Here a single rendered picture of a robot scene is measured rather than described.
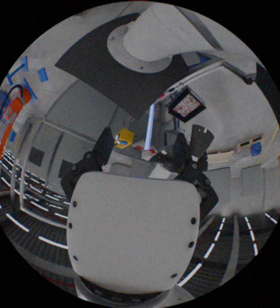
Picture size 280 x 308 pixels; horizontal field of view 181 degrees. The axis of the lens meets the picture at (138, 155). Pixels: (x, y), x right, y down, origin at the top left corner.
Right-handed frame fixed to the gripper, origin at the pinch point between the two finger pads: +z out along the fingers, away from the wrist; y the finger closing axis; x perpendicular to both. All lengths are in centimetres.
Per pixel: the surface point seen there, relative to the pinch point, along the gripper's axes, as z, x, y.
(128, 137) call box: 38, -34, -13
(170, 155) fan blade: 21.9, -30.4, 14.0
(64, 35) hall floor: 110, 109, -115
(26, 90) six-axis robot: 118, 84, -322
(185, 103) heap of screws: 49, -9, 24
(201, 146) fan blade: 35, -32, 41
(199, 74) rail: 42, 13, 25
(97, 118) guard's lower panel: 81, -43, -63
